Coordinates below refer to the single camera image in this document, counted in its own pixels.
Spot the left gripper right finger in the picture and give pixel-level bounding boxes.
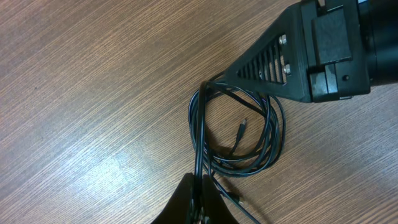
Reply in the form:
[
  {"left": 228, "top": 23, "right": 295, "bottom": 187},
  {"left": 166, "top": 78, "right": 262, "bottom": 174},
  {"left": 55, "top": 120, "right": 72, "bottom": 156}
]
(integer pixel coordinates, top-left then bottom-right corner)
[{"left": 201, "top": 175, "right": 238, "bottom": 224}]

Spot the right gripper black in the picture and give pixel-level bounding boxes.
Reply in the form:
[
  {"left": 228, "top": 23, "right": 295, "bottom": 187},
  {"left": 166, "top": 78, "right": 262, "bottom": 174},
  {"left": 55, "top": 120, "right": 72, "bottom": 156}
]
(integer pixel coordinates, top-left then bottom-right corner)
[{"left": 224, "top": 0, "right": 370, "bottom": 103}]

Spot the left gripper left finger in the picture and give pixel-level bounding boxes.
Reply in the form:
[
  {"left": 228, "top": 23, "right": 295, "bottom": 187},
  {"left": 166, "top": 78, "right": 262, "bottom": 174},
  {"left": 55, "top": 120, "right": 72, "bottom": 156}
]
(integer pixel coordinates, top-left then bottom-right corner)
[{"left": 152, "top": 173, "right": 194, "bottom": 224}]

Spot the black cable bundle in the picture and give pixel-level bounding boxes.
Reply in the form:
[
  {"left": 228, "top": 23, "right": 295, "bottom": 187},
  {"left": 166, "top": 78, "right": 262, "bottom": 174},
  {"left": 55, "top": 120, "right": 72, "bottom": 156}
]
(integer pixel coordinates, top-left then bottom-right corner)
[{"left": 187, "top": 71, "right": 287, "bottom": 224}]

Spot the thin black cable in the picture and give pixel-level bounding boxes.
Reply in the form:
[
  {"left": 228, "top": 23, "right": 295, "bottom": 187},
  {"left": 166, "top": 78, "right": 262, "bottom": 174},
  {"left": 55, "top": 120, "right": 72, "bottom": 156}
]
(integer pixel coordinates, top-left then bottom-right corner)
[{"left": 193, "top": 81, "right": 206, "bottom": 187}]

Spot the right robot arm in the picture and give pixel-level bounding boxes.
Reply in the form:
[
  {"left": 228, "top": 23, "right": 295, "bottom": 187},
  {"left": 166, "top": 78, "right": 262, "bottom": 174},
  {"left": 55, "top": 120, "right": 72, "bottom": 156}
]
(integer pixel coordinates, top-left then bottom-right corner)
[{"left": 224, "top": 0, "right": 397, "bottom": 103}]

